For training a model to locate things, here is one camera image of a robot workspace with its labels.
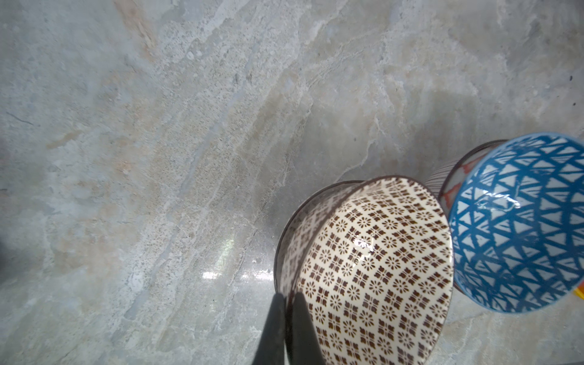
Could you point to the brown floral patterned bowl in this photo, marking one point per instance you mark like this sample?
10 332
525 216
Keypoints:
374 262

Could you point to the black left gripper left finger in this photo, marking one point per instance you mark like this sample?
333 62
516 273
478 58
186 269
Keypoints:
271 345

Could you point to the pink striped patterned bowl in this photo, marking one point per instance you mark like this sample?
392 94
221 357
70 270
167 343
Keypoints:
446 181

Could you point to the yellow plastic bowl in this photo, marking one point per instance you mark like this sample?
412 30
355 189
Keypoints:
579 291

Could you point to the blue triangle patterned bowl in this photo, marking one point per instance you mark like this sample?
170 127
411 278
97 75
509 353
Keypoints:
517 224

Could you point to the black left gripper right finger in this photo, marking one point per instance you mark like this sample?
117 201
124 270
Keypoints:
303 344

